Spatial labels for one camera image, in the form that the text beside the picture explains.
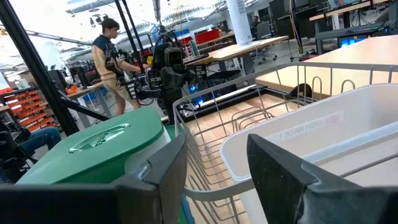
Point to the red storage bin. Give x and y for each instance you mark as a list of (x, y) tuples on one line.
[(207, 36)]

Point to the green Cascade detergent tub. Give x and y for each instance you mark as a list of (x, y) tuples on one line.
[(93, 155)]

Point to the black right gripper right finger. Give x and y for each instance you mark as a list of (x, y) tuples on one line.
[(295, 199)]

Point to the person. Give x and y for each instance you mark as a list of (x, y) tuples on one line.
[(255, 23), (105, 62), (40, 138)]

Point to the white pillar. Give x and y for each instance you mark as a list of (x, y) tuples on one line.
[(239, 21)]

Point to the monitor with blue screen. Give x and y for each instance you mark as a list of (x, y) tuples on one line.
[(351, 41)]

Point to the orange parts bin shelf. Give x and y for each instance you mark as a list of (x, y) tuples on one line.
[(29, 110)]

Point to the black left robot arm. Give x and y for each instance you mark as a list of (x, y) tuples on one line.
[(172, 112)]

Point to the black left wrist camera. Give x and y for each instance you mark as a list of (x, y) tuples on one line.
[(173, 56)]

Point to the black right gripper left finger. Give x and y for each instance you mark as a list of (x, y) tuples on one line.
[(93, 202)]

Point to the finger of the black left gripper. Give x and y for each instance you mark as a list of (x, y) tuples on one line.
[(154, 80), (200, 73)]

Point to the white plastic cutlery bin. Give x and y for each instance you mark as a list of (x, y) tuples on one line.
[(311, 124)]

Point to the light wood desk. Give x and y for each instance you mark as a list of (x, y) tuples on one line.
[(242, 48), (357, 56)]

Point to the grey office chair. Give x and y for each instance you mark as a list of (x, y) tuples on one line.
[(264, 31)]

